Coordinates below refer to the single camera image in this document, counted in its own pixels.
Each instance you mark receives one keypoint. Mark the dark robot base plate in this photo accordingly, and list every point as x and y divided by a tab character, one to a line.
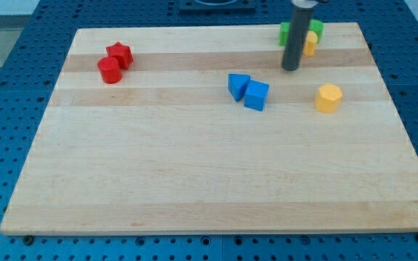
190	6

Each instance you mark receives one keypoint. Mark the red cylinder block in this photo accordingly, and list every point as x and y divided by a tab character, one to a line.
109	69

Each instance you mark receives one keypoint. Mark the blue triangle block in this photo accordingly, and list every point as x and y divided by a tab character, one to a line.
237	85

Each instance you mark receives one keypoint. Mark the yellow small block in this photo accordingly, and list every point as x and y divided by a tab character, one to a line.
310	43

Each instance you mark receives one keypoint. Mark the green left block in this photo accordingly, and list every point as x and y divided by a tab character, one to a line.
283	33

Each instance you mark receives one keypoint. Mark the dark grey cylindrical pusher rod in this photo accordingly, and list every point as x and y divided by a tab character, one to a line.
301	15

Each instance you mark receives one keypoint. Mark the green block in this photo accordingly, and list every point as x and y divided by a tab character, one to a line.
317	27
283	33

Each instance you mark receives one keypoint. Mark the light wooden board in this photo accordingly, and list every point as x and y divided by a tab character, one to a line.
167	150

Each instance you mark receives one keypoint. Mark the green right block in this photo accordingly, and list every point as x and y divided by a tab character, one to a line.
317	27

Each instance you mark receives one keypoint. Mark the blue cube block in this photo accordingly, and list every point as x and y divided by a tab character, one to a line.
256	95

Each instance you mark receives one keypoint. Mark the red star block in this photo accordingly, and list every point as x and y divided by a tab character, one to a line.
122	53

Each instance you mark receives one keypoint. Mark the yellow hexagon block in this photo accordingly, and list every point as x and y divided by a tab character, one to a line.
328	98

